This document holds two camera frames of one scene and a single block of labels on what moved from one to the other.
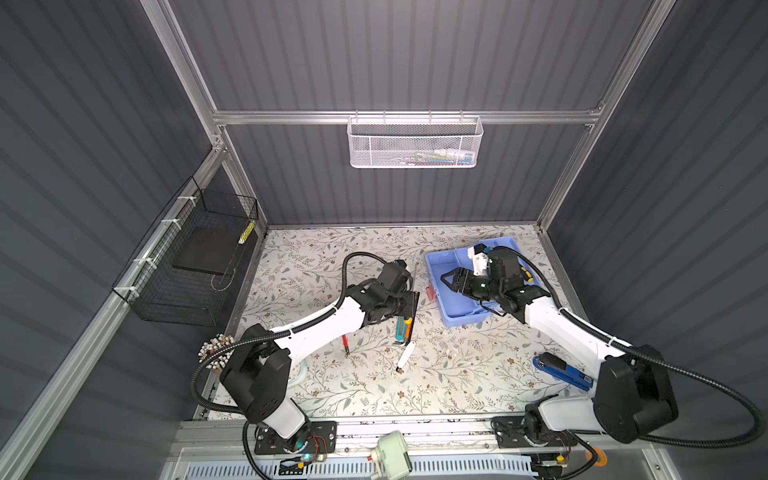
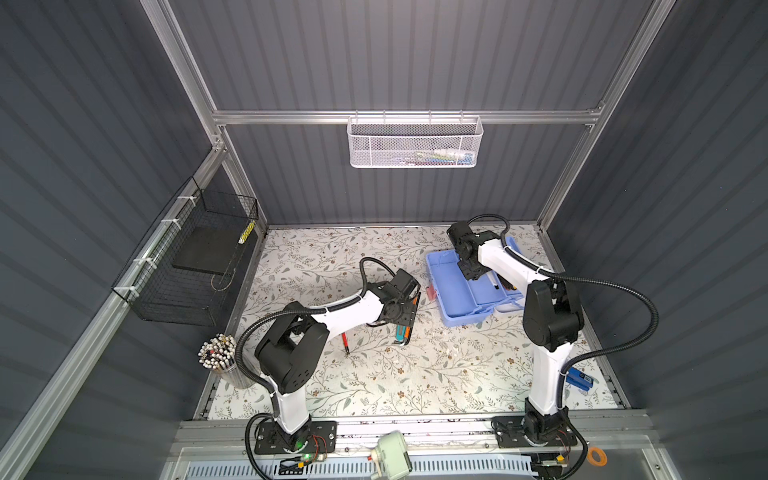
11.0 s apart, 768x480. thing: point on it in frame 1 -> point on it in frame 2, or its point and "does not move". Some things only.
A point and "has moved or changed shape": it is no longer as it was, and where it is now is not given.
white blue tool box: [456, 307] does not move
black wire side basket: [176, 275] does not move
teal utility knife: [400, 329] does not move
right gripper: [462, 274] -> [469, 275]
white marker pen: [405, 357] has moved or changed shape
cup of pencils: [219, 343] does not move
